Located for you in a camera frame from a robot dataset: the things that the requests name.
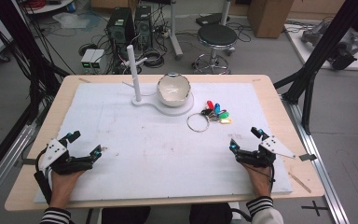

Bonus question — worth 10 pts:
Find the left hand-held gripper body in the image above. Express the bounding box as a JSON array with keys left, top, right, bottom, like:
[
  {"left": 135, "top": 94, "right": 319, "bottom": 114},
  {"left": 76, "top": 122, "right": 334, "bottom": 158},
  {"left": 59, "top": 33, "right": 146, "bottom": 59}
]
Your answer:
[{"left": 38, "top": 138, "right": 94, "bottom": 175}]

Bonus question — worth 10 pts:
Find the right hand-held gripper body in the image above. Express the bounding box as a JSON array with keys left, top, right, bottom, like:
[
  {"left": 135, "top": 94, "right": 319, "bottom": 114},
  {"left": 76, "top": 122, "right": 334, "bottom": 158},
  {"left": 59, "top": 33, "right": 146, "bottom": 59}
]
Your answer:
[{"left": 236, "top": 135, "right": 296, "bottom": 169}]

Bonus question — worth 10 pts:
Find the person's left hand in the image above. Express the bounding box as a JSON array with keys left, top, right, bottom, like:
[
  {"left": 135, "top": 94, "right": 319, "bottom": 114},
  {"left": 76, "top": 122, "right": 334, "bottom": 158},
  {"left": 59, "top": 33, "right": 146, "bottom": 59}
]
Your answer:
[{"left": 49, "top": 169, "right": 87, "bottom": 209}]

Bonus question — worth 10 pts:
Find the person's right hand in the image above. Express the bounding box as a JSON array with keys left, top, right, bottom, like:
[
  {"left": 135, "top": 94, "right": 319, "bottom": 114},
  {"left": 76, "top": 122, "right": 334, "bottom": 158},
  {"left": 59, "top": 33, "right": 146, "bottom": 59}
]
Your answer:
[{"left": 241, "top": 163, "right": 273, "bottom": 200}]

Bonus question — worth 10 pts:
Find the key bunch with coloured tags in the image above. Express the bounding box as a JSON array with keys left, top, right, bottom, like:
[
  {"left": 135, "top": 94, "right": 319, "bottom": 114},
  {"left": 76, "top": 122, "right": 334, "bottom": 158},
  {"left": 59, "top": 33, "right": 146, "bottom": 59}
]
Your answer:
[{"left": 186, "top": 100, "right": 233, "bottom": 133}]

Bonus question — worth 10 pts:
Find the thin wooden stick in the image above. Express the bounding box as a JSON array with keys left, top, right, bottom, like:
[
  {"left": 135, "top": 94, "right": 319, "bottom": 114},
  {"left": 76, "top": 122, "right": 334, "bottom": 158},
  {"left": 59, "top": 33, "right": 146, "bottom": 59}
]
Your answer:
[{"left": 287, "top": 171, "right": 312, "bottom": 194}]

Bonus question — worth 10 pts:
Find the white foam board mat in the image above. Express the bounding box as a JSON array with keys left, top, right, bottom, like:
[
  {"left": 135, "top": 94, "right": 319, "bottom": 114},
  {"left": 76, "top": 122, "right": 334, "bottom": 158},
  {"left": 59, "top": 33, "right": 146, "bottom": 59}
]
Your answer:
[{"left": 33, "top": 81, "right": 294, "bottom": 203}]

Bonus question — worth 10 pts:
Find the person's left leg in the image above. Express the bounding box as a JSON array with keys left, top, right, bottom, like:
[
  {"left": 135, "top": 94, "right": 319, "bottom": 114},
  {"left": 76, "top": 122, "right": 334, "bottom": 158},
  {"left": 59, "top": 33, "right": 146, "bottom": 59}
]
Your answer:
[{"left": 101, "top": 205, "right": 152, "bottom": 224}]

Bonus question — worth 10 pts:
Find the person's leg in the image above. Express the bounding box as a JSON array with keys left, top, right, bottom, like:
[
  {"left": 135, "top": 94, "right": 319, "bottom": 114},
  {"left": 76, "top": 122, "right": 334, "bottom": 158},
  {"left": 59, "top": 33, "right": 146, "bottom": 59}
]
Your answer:
[
  {"left": 188, "top": 203, "right": 233, "bottom": 224},
  {"left": 101, "top": 205, "right": 152, "bottom": 224}
]

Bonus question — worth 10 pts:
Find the person's right leg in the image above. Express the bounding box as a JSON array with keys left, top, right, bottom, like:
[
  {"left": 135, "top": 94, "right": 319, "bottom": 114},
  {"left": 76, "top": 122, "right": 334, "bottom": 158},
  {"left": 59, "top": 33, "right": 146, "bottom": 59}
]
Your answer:
[{"left": 188, "top": 203, "right": 233, "bottom": 224}]

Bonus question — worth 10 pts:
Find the white power supply box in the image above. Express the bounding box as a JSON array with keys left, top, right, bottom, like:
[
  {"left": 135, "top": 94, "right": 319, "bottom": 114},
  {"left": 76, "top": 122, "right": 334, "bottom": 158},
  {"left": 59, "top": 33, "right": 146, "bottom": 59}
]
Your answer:
[
  {"left": 89, "top": 49, "right": 106, "bottom": 71},
  {"left": 80, "top": 49, "right": 97, "bottom": 71}
]

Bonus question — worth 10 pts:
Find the white ceramic bowl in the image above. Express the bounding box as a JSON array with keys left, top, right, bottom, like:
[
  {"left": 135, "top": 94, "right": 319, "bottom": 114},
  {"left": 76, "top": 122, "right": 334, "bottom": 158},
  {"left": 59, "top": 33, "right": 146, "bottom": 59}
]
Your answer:
[{"left": 156, "top": 72, "right": 191, "bottom": 108}]

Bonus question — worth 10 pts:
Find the white hook stand with base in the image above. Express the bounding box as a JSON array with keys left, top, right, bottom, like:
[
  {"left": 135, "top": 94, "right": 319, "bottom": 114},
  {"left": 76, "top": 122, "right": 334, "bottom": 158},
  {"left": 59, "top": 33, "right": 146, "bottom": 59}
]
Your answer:
[{"left": 121, "top": 44, "right": 196, "bottom": 118}]

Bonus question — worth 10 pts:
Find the black round stool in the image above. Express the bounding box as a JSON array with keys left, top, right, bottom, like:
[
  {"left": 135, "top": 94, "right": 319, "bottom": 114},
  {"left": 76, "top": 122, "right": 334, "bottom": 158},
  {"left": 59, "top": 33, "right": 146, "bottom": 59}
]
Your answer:
[{"left": 191, "top": 23, "right": 239, "bottom": 75}]

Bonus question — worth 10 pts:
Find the brown cardboard box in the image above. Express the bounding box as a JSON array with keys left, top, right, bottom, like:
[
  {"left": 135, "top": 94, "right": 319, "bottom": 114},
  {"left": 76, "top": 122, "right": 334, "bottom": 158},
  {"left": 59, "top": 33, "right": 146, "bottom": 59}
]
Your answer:
[{"left": 246, "top": 0, "right": 295, "bottom": 39}]

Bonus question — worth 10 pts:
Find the clear plastic sheet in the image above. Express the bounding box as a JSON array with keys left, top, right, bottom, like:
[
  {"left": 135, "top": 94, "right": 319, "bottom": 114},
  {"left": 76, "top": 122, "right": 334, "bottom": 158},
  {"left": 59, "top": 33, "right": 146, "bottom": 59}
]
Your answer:
[{"left": 51, "top": 11, "right": 90, "bottom": 30}]

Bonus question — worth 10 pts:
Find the black computer tower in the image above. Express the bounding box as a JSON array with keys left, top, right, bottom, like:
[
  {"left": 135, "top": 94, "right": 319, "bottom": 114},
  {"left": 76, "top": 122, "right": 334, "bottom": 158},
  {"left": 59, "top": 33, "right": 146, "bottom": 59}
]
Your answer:
[
  {"left": 134, "top": 5, "right": 154, "bottom": 49},
  {"left": 106, "top": 7, "right": 135, "bottom": 45}
]

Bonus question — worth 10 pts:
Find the grey machine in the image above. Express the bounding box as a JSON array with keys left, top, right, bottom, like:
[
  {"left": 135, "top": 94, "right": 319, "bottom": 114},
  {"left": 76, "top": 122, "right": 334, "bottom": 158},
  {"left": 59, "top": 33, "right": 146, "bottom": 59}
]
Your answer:
[{"left": 300, "top": 21, "right": 358, "bottom": 71}]

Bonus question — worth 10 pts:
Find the black flat case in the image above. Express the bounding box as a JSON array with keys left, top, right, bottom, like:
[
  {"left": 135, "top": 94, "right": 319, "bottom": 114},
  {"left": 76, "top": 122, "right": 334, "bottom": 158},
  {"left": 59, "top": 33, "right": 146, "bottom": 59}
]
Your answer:
[{"left": 195, "top": 12, "right": 231, "bottom": 27}]

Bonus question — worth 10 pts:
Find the white desk leg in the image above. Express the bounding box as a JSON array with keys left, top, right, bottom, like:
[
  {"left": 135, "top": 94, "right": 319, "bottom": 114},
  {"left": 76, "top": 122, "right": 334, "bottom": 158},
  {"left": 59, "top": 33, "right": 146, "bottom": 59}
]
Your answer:
[
  {"left": 169, "top": 0, "right": 185, "bottom": 61},
  {"left": 219, "top": 0, "right": 233, "bottom": 26}
]

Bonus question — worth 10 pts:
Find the round white table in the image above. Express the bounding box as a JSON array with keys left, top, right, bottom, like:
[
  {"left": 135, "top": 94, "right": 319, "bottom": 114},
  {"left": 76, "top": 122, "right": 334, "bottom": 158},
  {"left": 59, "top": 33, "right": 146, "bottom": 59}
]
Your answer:
[{"left": 23, "top": 0, "right": 76, "bottom": 15}]

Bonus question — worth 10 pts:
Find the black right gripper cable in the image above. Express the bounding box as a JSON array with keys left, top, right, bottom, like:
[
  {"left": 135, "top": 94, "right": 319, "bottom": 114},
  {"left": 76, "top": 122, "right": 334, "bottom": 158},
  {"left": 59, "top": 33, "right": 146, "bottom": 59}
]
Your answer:
[{"left": 255, "top": 163, "right": 277, "bottom": 194}]

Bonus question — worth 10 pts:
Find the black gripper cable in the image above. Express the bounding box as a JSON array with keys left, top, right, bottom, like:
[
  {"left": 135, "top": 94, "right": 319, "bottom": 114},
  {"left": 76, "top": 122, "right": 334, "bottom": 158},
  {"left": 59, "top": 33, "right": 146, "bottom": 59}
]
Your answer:
[
  {"left": 255, "top": 163, "right": 277, "bottom": 194},
  {"left": 33, "top": 148, "right": 53, "bottom": 205}
]

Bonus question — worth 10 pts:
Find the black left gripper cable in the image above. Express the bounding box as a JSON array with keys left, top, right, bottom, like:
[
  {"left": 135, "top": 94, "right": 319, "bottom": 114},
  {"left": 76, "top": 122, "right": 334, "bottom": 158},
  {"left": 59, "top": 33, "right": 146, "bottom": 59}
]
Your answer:
[{"left": 33, "top": 148, "right": 53, "bottom": 205}]

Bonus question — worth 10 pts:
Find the aluminium rail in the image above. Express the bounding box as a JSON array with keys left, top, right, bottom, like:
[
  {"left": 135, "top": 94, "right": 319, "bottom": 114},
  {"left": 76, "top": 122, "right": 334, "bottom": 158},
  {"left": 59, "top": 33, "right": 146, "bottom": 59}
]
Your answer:
[
  {"left": 0, "top": 123, "right": 39, "bottom": 214},
  {"left": 280, "top": 92, "right": 351, "bottom": 224}
]

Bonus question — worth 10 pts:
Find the black metal frame strut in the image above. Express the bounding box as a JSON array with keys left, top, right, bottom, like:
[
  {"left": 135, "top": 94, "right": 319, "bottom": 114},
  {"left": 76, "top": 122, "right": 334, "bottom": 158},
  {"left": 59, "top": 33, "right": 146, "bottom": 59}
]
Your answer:
[
  {"left": 0, "top": 0, "right": 71, "bottom": 188},
  {"left": 273, "top": 0, "right": 358, "bottom": 135}
]

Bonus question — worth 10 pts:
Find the coiled black cable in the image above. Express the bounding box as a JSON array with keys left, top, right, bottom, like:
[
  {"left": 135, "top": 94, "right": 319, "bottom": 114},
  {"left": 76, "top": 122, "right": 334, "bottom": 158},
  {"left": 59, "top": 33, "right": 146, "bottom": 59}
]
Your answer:
[{"left": 142, "top": 49, "right": 166, "bottom": 69}]

